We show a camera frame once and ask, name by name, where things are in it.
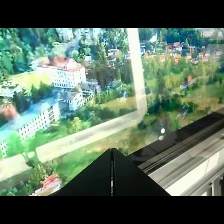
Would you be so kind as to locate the silver frame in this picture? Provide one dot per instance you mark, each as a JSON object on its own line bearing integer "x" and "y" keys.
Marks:
{"x": 190, "y": 170}

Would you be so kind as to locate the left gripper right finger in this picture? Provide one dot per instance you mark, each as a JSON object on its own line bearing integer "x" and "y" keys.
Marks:
{"x": 131, "y": 181}

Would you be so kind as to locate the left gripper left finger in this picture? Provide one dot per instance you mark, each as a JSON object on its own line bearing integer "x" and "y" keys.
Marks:
{"x": 95, "y": 180}

